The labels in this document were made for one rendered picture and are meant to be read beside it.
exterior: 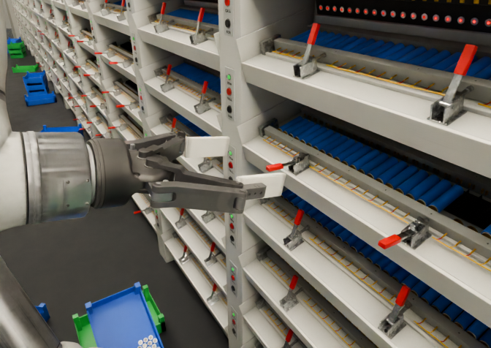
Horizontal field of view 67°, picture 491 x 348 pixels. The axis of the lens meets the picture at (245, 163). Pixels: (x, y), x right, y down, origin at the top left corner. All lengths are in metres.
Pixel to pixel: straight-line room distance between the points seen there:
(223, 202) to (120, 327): 1.22
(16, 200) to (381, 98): 0.47
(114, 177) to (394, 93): 0.41
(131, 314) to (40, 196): 1.24
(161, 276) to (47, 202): 1.49
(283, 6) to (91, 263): 1.55
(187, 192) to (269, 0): 0.55
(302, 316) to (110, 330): 0.83
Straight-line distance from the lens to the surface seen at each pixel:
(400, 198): 0.64
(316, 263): 0.82
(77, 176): 0.38
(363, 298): 0.77
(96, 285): 1.89
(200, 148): 0.54
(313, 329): 0.96
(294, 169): 0.74
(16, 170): 0.37
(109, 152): 0.40
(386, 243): 0.55
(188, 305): 1.71
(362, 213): 0.65
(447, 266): 0.59
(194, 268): 1.65
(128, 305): 1.59
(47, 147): 0.38
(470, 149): 0.50
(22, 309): 0.94
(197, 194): 0.38
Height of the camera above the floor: 1.25
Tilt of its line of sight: 27 degrees down
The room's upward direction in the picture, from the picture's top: straight up
